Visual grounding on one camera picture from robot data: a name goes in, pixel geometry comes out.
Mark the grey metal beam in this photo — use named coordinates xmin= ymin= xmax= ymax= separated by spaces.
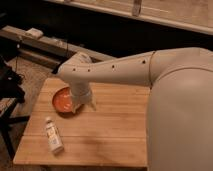
xmin=0 ymin=25 xmax=113 ymax=61

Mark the wooden table board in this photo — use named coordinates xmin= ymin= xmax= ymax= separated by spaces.
xmin=14 ymin=78 xmax=149 ymax=167

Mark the black stand at left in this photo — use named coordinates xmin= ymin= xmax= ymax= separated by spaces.
xmin=0 ymin=55 xmax=29 ymax=159

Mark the white block on beam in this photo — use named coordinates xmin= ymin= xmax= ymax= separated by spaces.
xmin=25 ymin=28 xmax=43 ymax=39

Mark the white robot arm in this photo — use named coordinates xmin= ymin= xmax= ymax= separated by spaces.
xmin=57 ymin=47 xmax=213 ymax=171

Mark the orange ceramic bowl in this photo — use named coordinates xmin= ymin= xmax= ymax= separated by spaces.
xmin=52 ymin=87 xmax=80 ymax=114

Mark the white plastic bottle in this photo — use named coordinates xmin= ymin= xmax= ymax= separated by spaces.
xmin=45 ymin=117 xmax=64 ymax=154

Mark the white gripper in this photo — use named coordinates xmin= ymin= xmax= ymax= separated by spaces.
xmin=70 ymin=83 xmax=96 ymax=113

